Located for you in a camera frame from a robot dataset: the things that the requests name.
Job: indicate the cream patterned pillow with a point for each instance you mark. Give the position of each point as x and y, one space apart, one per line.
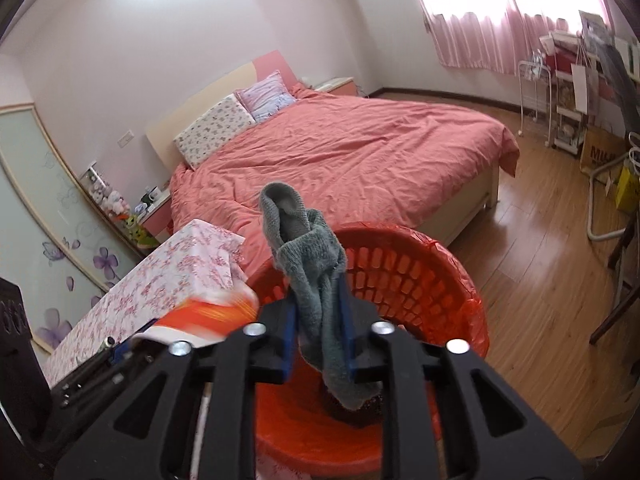
215 127

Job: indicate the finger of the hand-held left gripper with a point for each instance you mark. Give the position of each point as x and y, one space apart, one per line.
117 352

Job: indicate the white mug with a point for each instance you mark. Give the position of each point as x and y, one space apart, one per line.
151 196

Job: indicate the stuffed toys column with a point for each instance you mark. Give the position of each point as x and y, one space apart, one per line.
112 200

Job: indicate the cream nightstand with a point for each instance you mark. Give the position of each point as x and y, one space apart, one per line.
335 85

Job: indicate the bed with coral duvet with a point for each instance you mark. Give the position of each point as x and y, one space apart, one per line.
350 160

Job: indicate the white tube frame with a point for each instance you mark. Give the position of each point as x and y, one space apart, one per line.
592 210

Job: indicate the white paper bag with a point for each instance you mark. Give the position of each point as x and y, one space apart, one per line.
585 87

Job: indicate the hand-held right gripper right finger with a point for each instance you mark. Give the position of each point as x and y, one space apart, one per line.
350 350

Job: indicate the yellow bag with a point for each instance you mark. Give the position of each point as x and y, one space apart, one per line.
627 190

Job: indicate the white wall socket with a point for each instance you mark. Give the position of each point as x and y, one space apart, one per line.
126 138

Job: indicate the cream and pink headboard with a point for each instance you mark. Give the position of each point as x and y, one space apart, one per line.
165 135

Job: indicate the pink curtain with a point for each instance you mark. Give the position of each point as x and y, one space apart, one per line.
475 35

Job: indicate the grey-blue fluffy sock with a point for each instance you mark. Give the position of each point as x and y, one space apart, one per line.
310 270

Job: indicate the brown paper bag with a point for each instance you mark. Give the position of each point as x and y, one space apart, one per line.
600 152

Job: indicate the floral pink tablecloth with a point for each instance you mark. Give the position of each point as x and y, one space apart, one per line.
165 270

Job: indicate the white storage cart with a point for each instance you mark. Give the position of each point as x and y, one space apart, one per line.
567 125

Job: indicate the pink striped pillow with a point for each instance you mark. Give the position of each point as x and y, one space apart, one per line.
265 95

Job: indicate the pink nightstand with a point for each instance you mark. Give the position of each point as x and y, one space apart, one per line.
157 220

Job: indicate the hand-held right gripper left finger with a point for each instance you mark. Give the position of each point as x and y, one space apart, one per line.
286 345

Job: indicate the orange plastic basket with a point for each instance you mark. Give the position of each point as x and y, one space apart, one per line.
400 270

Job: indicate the white bed frame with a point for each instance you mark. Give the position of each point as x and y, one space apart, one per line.
475 200

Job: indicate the floral glass wardrobe doors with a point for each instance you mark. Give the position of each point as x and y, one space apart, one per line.
40 210

